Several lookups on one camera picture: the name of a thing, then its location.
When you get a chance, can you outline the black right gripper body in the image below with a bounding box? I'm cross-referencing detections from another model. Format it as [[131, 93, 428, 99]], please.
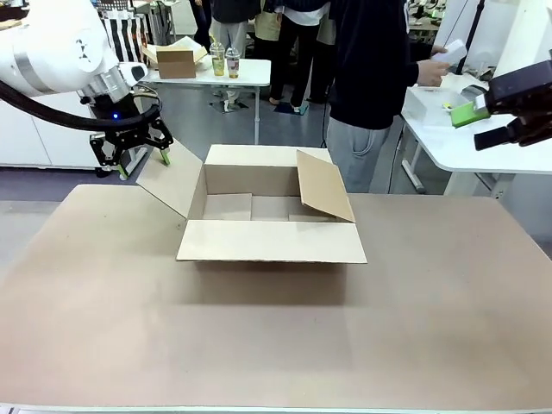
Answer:
[[488, 60, 552, 116]]

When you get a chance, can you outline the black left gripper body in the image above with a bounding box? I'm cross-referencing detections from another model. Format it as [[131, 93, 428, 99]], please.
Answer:
[[88, 91, 152, 144]]

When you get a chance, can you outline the small white box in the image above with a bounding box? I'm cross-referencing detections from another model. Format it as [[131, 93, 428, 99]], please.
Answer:
[[430, 39, 469, 66]]

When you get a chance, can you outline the large brown cardboard box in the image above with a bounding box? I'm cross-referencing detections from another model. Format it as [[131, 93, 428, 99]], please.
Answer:
[[135, 138, 368, 265]]

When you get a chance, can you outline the person's left forearm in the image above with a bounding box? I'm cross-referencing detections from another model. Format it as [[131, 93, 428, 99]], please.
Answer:
[[405, 41, 437, 83]]

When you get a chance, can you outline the white rectangular box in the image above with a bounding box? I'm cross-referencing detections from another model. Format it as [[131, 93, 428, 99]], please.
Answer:
[[406, 85, 470, 129]]

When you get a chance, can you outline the small brown cardboard box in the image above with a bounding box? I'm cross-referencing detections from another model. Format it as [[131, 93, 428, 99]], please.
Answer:
[[155, 46, 198, 80]]

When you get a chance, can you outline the person's left hand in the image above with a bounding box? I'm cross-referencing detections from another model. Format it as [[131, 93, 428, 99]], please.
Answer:
[[416, 58, 452, 88]]

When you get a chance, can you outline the white curved desk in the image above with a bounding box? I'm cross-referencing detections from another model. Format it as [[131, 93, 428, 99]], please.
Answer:
[[399, 72, 552, 200]]

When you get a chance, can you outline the white low cabinet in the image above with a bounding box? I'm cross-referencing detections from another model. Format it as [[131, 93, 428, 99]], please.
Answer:
[[0, 89, 107, 170]]

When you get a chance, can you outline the black light stand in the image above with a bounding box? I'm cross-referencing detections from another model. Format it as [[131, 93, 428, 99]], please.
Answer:
[[455, 0, 485, 75]]

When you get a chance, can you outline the black white striped bag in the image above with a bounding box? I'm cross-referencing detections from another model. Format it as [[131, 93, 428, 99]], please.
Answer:
[[95, 0, 147, 66]]

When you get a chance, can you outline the clear plastic drink cup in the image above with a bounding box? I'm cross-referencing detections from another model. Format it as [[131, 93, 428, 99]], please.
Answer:
[[209, 41, 227, 78], [224, 46, 242, 80]]

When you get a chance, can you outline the flat open cardboard sheet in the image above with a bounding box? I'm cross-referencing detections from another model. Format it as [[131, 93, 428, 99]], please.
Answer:
[[141, 35, 209, 66]]

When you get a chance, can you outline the person in dark sweater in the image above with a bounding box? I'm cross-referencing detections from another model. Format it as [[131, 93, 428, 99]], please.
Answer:
[[325, 0, 437, 194]]

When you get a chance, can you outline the white folding table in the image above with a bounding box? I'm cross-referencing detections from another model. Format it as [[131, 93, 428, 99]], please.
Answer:
[[129, 57, 273, 173]]

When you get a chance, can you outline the bystander in grey trousers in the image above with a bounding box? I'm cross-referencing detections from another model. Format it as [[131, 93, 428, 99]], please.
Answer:
[[209, 0, 250, 104]]

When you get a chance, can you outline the bystander in beige clothes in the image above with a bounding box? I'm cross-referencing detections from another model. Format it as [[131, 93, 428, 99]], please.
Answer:
[[253, 0, 284, 43]]

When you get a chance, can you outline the bystander in black trousers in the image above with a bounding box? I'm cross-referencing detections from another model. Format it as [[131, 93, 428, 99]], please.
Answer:
[[268, 0, 323, 114]]

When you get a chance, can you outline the black corrugated cable hose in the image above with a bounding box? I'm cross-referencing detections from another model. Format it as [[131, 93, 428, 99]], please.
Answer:
[[0, 79, 161, 133]]

